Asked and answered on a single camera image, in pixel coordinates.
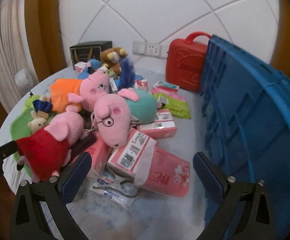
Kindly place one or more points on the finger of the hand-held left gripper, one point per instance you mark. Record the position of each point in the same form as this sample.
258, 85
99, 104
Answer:
6, 148

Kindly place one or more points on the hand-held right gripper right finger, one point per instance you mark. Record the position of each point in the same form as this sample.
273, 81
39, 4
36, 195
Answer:
207, 175

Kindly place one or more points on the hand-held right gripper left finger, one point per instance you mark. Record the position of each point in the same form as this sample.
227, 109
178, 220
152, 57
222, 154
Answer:
75, 177

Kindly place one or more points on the green plush toy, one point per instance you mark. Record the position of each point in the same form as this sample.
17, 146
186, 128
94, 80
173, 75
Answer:
20, 127

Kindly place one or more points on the pig plush red dress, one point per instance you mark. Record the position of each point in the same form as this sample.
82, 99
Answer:
45, 150

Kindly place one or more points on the blue plastic crate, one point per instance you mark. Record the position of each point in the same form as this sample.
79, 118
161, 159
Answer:
247, 105

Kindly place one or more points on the clear plastic clipper packet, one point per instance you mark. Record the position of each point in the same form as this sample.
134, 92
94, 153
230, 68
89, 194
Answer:
110, 192

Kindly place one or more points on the small beige bear plush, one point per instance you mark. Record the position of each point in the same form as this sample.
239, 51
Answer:
37, 123

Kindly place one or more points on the pig plush with glasses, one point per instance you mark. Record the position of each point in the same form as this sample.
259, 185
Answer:
112, 120

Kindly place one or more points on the clear plastic bag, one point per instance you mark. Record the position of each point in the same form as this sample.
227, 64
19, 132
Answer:
24, 77

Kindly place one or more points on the green wipes packet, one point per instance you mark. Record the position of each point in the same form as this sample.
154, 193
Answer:
177, 105

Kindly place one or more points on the pig plush orange dress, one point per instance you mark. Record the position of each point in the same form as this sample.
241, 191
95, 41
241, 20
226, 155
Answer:
95, 87

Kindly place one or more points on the white curtain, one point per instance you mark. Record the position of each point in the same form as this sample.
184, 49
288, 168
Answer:
5, 55

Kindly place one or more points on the pink teal wipes packet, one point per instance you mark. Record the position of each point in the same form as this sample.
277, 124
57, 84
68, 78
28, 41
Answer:
164, 87

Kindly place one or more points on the small pink white carton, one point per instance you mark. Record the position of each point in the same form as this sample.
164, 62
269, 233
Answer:
142, 85
80, 68

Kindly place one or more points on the red plastic carry case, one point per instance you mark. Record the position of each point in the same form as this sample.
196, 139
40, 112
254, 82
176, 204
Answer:
184, 62

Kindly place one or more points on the blue plush toy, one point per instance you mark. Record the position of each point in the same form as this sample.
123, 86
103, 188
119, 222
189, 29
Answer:
126, 72

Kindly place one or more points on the brown plush toy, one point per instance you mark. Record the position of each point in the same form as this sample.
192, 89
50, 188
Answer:
111, 57

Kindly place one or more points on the black gold printed box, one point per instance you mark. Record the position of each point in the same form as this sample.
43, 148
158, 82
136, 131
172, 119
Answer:
90, 52

